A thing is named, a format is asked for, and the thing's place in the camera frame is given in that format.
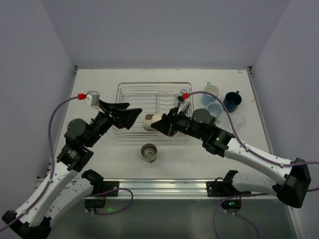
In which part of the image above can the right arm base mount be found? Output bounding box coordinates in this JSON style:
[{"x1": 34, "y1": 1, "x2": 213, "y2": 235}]
[{"x1": 206, "y1": 170, "x2": 251, "y2": 197}]

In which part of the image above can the left black control box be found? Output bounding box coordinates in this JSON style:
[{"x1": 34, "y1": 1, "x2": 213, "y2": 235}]
[{"x1": 84, "y1": 198, "x2": 106, "y2": 212}]

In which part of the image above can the pale blue small cup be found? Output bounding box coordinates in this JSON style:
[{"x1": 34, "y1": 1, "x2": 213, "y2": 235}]
[{"x1": 206, "y1": 103, "x2": 223, "y2": 123}]

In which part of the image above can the light blue mug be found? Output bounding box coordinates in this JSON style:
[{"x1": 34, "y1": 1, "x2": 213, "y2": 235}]
[{"x1": 202, "y1": 82, "x2": 219, "y2": 106}]

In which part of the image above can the wire dish rack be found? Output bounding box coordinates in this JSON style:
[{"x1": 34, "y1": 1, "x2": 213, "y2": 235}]
[{"x1": 113, "y1": 82, "x2": 192, "y2": 141}]

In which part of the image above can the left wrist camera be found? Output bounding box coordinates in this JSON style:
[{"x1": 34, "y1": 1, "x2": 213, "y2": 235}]
[{"x1": 85, "y1": 91, "x2": 100, "y2": 107}]

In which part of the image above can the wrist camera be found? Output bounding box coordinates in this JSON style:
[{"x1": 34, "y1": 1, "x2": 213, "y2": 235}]
[
  {"x1": 85, "y1": 91, "x2": 100, "y2": 107},
  {"x1": 176, "y1": 93, "x2": 190, "y2": 114}
]

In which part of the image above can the large dark blue mug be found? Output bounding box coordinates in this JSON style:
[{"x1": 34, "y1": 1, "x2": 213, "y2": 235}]
[{"x1": 223, "y1": 91, "x2": 242, "y2": 113}]

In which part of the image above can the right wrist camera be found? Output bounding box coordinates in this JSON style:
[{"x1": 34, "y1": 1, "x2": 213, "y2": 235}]
[{"x1": 176, "y1": 93, "x2": 190, "y2": 114}]

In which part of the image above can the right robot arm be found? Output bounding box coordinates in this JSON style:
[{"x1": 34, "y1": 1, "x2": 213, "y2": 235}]
[{"x1": 150, "y1": 108, "x2": 311, "y2": 208}]

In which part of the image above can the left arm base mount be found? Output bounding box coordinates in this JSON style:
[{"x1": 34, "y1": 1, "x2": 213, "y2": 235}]
[{"x1": 81, "y1": 169, "x2": 119, "y2": 197}]

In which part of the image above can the black control box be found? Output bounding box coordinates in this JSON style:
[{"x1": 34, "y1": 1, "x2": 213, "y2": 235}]
[
  {"x1": 84, "y1": 198, "x2": 106, "y2": 212},
  {"x1": 221, "y1": 199, "x2": 242, "y2": 213}
]

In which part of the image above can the aluminium rail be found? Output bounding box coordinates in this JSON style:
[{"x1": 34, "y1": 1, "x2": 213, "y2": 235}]
[{"x1": 33, "y1": 177, "x2": 240, "y2": 200}]

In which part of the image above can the beige brown cup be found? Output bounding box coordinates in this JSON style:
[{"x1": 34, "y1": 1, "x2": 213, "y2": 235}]
[
  {"x1": 142, "y1": 114, "x2": 163, "y2": 131},
  {"x1": 141, "y1": 143, "x2": 158, "y2": 163}
]

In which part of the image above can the clear glass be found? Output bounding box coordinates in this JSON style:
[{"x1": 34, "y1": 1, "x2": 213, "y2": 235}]
[
  {"x1": 179, "y1": 89, "x2": 189, "y2": 98},
  {"x1": 224, "y1": 113, "x2": 246, "y2": 132}
]

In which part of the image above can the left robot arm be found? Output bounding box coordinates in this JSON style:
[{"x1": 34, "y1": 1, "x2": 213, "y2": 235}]
[{"x1": 2, "y1": 101, "x2": 142, "y2": 239}]

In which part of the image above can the right black control box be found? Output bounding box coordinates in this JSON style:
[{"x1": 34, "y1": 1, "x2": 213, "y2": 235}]
[{"x1": 221, "y1": 199, "x2": 242, "y2": 213}]

